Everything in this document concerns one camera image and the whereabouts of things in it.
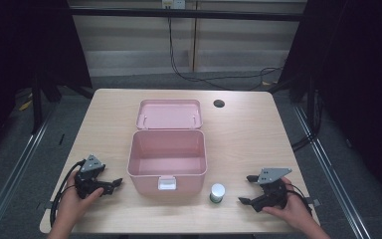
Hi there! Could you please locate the pink plastic storage box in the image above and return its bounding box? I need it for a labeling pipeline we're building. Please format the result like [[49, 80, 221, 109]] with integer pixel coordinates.
[[126, 99, 209, 197]]

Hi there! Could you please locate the black metal stand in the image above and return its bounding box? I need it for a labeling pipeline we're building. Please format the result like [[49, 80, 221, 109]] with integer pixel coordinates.
[[29, 71, 96, 135], [268, 74, 322, 140]]

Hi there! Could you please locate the long black floor cable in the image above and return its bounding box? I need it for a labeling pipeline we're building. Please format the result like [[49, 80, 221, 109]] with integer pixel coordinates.
[[166, 15, 285, 92]]

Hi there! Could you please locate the black horizontal frame bar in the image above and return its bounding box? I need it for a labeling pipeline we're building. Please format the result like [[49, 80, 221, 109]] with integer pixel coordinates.
[[69, 7, 305, 22]]

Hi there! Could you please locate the person's left hand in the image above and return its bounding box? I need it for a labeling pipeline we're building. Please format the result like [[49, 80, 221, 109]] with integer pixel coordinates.
[[57, 170, 104, 227]]

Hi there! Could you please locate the white wall socket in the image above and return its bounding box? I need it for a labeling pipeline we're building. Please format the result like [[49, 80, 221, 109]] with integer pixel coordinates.
[[161, 0, 187, 10]]

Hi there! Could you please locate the right hand-held gripper black cable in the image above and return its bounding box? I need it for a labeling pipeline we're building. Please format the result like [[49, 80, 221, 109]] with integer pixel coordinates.
[[286, 183, 313, 215]]

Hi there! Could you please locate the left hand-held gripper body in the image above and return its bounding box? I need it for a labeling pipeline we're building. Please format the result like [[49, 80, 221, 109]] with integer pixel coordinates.
[[74, 153, 111, 200]]

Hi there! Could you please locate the hand-held gripper black cable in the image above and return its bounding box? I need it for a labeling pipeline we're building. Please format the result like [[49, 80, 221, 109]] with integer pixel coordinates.
[[49, 159, 87, 228], [286, 183, 313, 215]]

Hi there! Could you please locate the left hand-held gripper black cable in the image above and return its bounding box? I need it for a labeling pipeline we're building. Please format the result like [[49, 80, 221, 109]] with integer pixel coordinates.
[[49, 159, 87, 228]]

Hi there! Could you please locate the yellow floor tape strip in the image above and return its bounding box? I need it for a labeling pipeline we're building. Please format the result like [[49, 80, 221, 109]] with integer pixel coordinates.
[[18, 99, 34, 112]]

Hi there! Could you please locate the dark curtain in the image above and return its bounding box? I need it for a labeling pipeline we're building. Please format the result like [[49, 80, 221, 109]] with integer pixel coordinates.
[[278, 0, 382, 203], [0, 0, 94, 168]]

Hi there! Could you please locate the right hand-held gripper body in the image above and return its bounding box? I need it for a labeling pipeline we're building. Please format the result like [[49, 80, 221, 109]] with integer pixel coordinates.
[[257, 167, 293, 213]]

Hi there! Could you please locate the black cable bundle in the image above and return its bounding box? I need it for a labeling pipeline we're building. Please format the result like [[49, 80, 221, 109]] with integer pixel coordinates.
[[289, 93, 323, 153]]

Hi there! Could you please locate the person's right hand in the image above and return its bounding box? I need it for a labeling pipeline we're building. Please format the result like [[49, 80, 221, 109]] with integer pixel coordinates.
[[262, 176, 313, 231]]

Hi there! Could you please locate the metal floor rail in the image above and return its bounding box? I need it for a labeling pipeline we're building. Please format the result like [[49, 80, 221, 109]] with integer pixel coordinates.
[[0, 109, 58, 239], [292, 103, 374, 239]]

